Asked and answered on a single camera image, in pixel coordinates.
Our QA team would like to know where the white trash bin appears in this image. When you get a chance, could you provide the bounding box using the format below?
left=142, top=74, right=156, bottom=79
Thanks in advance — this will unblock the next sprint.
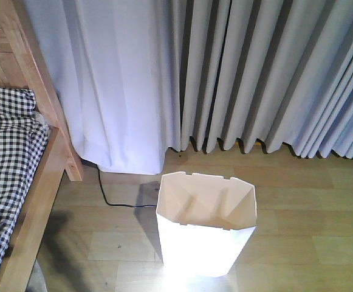
left=156, top=172, right=257, bottom=277

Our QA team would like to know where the light grey curtain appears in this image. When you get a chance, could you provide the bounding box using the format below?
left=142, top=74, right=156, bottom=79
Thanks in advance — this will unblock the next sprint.
left=25, top=1, right=353, bottom=174

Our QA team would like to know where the black white checkered bedding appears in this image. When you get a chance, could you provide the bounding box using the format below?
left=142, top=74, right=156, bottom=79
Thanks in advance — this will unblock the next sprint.
left=0, top=88, right=50, bottom=267

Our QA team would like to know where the grey round rug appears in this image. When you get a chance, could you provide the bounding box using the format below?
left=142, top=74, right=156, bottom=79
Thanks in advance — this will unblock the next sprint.
left=25, top=260, right=48, bottom=292

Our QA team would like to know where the black floor power cord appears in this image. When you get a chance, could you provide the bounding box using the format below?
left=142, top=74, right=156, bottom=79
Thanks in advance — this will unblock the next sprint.
left=97, top=167, right=158, bottom=209

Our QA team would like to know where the wooden bed frame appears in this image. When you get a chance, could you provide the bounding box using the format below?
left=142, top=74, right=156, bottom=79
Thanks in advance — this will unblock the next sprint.
left=0, top=1, right=83, bottom=291

